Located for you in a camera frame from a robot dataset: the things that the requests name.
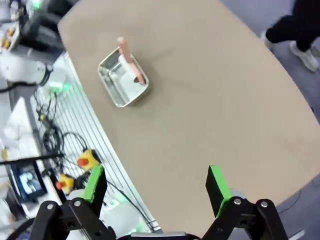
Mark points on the small black monitor screen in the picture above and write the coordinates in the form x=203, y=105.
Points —
x=28, y=182

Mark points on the white button control panel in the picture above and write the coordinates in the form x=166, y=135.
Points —
x=7, y=38

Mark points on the small yellow emergency stop button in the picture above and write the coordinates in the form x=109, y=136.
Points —
x=65, y=183

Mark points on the white sneaker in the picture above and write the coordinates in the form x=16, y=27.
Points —
x=303, y=56
x=267, y=40

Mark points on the black equipment box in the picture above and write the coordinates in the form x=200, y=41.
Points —
x=42, y=27

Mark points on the slotted aluminium base plate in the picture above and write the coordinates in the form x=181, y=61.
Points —
x=87, y=117

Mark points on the stainless steel rectangular tray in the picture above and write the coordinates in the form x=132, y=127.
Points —
x=120, y=87

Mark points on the pink lint roller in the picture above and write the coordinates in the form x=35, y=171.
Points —
x=130, y=60

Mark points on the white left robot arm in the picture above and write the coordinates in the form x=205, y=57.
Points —
x=22, y=68

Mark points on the large yellow emergency stop button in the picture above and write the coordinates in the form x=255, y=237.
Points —
x=88, y=160

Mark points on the black trouser leg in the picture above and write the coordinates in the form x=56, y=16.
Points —
x=282, y=28
x=308, y=25

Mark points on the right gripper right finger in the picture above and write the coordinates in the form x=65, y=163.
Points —
x=245, y=220

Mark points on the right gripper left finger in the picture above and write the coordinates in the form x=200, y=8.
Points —
x=70, y=220

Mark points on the black metal bar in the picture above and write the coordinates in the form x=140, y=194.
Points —
x=30, y=159

